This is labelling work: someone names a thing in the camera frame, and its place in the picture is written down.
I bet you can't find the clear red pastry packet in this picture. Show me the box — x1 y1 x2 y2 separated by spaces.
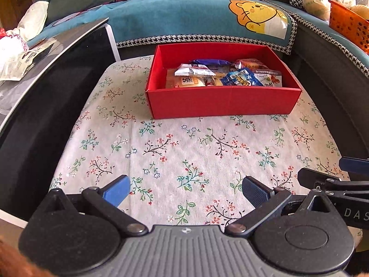
234 58 270 72

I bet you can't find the teal houndstooth trim sofa cover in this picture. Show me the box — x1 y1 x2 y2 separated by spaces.
259 0 369 78

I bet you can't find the teal lion print sofa cover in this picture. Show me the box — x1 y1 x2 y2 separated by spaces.
27 0 297 55

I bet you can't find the orange plastic basket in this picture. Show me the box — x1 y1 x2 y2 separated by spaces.
329 0 369 49

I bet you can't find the black glass coffee table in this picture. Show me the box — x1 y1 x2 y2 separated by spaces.
0 17 122 228

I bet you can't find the red cardboard box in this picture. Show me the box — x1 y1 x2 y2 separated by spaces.
145 43 303 120

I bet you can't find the wooden cabinet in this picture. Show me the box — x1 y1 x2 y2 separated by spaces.
0 0 36 29

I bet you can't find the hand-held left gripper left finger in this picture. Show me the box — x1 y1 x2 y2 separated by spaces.
37 175 149 236

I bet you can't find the floral tablecloth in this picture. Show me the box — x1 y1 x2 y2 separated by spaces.
49 54 364 237

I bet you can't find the white noodle snack packet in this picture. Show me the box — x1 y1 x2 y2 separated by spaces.
174 63 217 77

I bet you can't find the red puffed snack packet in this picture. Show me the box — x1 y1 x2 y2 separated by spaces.
254 72 282 87

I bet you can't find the blue white snack packet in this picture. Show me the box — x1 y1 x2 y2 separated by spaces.
222 69 264 87

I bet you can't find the round bun clear packet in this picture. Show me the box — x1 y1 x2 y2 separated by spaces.
166 76 207 89

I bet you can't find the white cloth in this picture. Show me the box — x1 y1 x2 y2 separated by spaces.
19 1 49 42

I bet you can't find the white paper packet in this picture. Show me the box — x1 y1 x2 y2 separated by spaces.
0 39 55 81

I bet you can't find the purple wafer packet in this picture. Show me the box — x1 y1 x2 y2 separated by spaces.
189 59 232 66

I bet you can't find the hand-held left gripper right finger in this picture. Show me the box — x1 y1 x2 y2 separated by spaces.
224 175 336 236

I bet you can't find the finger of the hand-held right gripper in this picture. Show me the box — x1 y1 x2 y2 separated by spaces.
298 167 369 192
339 156 369 170

